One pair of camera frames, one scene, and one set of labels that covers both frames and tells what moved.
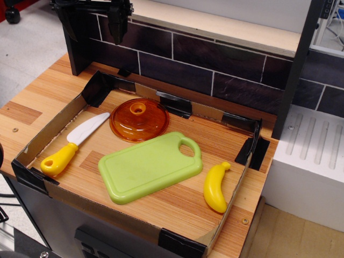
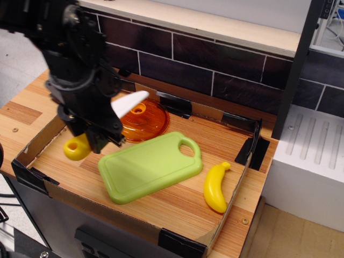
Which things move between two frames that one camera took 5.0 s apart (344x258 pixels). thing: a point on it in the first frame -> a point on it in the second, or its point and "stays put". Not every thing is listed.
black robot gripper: [71, 13] -> [87, 93]
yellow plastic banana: [213, 189] stays put
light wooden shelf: [216, 28] stays put
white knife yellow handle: [55, 163] -> [78, 148]
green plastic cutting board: [135, 171] stays put
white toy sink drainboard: [306, 176] stays put
